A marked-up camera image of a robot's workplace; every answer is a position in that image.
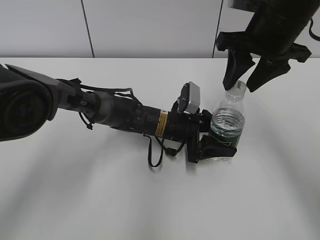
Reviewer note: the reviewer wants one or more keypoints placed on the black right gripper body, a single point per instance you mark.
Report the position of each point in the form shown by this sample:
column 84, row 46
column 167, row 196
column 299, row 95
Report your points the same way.
column 274, row 44

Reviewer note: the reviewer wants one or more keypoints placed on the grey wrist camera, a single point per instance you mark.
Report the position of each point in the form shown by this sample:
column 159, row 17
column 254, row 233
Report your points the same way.
column 190, row 98
column 244, row 5

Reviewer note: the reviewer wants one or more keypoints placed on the white green bottle cap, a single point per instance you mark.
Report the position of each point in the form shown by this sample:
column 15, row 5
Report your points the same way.
column 238, row 90

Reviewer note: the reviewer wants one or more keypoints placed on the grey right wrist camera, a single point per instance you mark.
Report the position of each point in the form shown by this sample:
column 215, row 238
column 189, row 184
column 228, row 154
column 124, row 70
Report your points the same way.
column 244, row 5

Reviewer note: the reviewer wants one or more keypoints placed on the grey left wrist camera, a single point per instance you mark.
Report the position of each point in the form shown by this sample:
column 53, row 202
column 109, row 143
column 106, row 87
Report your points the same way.
column 190, row 98

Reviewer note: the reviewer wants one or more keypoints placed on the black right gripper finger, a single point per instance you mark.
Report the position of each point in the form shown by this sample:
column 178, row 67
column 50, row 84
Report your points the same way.
column 238, row 63
column 265, row 71

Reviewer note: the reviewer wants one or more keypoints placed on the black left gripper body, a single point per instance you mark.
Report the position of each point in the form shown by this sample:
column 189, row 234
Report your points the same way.
column 184, row 128

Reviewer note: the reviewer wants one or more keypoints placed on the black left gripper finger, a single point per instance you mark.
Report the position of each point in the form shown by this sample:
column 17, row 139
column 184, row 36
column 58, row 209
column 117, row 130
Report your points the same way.
column 206, row 117
column 211, row 148

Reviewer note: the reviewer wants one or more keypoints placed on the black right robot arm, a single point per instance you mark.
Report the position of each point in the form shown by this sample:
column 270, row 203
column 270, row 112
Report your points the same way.
column 282, row 13

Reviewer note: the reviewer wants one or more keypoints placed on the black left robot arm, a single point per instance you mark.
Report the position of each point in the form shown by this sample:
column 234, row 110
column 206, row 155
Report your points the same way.
column 28, row 99

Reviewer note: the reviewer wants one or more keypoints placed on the clear water bottle green label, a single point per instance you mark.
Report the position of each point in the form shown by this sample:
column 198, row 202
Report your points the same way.
column 228, row 120

